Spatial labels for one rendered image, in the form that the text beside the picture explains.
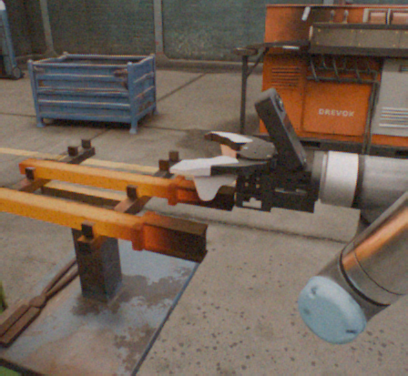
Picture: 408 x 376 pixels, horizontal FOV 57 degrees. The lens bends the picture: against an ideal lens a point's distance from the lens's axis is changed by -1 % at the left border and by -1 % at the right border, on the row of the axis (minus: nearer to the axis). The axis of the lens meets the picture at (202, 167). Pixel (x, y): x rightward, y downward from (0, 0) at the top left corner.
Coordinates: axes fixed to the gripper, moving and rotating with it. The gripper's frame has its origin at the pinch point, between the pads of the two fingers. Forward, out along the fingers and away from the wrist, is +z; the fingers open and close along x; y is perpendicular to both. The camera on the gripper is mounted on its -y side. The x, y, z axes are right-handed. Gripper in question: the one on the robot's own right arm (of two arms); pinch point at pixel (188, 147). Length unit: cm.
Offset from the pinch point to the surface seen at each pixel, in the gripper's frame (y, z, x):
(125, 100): 73, 179, 286
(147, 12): -3, 352, 693
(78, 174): 7.0, 19.8, -1.5
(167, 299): 33.9, 5.8, 2.0
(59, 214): 7.2, 14.4, -13.7
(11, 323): 32.7, 29.4, -14.1
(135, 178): 6.8, 9.4, -0.4
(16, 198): 6.7, 23.0, -12.6
